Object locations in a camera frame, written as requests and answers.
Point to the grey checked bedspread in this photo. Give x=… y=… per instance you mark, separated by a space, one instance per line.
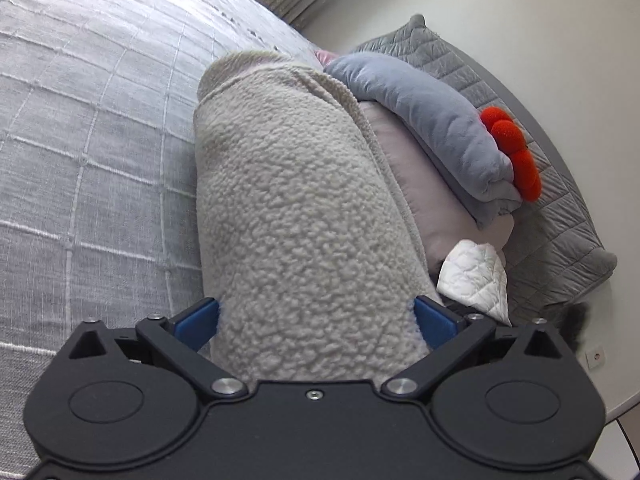
x=98 y=174

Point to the white quilted cloth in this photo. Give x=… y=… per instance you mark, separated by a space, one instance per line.
x=473 y=275

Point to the red plush toy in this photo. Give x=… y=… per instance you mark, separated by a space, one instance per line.
x=511 y=141

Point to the wall socket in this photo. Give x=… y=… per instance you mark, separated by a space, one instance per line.
x=595 y=358

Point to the cream fleece garment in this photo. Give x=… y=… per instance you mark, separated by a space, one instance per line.
x=306 y=240

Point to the pink pillow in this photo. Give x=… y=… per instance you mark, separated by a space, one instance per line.
x=441 y=219

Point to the grey blue pillow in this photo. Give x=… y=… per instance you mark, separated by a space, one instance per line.
x=445 y=124

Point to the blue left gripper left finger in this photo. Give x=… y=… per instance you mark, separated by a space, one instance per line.
x=198 y=324

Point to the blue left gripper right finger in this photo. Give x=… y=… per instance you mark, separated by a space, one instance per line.
x=437 y=324

